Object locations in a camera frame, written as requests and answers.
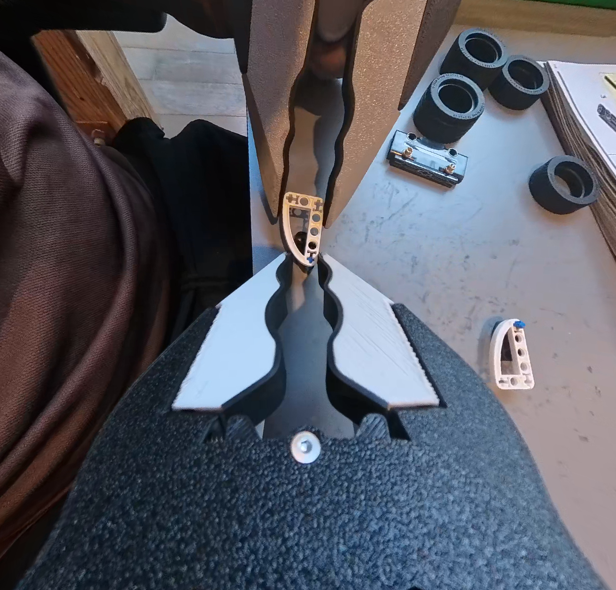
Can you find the black panel brick with pins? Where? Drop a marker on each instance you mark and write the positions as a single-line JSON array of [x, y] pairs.
[[428, 164]]

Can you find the grey desk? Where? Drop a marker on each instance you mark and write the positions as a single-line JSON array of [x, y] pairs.
[[433, 263]]

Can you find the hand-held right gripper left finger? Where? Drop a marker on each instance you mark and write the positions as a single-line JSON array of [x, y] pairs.
[[231, 354]]

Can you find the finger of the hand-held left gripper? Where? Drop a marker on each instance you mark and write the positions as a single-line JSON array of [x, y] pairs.
[[274, 70], [385, 70]]

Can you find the black chair armrest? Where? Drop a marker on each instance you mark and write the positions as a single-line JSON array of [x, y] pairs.
[[96, 22]]

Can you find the person's left hand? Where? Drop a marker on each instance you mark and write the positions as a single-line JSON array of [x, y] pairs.
[[327, 58]]

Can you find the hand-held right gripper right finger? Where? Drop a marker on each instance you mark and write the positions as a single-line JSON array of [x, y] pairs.
[[380, 354]]

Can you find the open instruction booklet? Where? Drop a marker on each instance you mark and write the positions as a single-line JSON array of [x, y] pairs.
[[582, 114]]

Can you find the person's clothed body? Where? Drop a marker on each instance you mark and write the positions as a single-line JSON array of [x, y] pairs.
[[72, 263]]

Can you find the plain white curved brick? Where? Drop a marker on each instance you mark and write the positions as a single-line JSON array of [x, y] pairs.
[[288, 222]]

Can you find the black toy tyre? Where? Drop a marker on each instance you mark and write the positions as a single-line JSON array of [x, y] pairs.
[[452, 65], [563, 203], [447, 128], [524, 99]]

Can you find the white curved brick with pin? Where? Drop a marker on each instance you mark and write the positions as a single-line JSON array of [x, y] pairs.
[[495, 359]]

